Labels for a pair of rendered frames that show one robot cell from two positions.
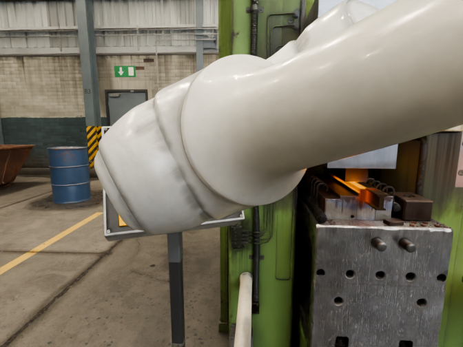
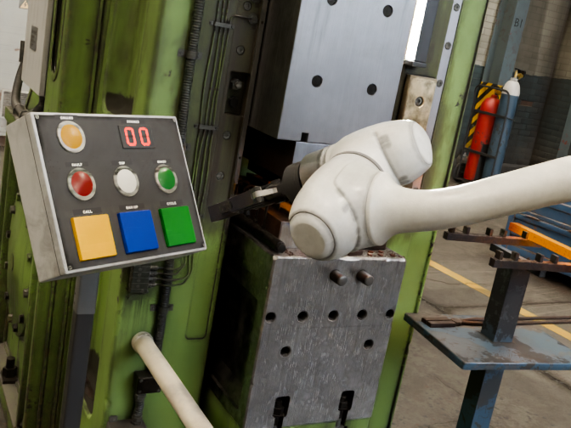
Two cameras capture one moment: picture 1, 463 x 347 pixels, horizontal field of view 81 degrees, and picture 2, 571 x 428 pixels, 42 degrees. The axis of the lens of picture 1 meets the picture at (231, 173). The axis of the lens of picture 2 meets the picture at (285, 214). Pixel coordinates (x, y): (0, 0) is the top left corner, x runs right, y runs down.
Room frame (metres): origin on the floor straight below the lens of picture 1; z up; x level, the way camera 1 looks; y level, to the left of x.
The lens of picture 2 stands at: (-0.56, 0.66, 1.40)
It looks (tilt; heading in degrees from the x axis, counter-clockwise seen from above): 13 degrees down; 325
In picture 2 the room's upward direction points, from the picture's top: 10 degrees clockwise
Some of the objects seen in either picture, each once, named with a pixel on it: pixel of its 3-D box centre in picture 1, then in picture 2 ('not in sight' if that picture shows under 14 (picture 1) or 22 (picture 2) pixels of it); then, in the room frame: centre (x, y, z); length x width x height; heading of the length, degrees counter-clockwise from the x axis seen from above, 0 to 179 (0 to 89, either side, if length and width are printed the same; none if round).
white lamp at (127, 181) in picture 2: not in sight; (126, 181); (0.70, 0.15, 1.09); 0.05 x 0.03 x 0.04; 85
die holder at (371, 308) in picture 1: (346, 255); (276, 299); (1.03, -0.46, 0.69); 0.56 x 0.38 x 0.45; 175
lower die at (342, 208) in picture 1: (337, 191); (277, 207); (1.02, -0.41, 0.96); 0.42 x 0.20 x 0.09; 175
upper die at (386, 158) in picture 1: (340, 147); (288, 146); (1.02, -0.41, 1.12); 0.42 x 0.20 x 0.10; 175
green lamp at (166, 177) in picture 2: not in sight; (166, 178); (0.73, 0.05, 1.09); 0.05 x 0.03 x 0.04; 85
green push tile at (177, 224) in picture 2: not in sight; (176, 226); (0.69, 0.04, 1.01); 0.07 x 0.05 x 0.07; 110
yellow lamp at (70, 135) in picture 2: not in sight; (70, 137); (0.71, 0.26, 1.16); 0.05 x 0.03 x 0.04; 85
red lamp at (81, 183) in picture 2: not in sight; (81, 183); (0.67, 0.24, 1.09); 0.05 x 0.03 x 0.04; 85
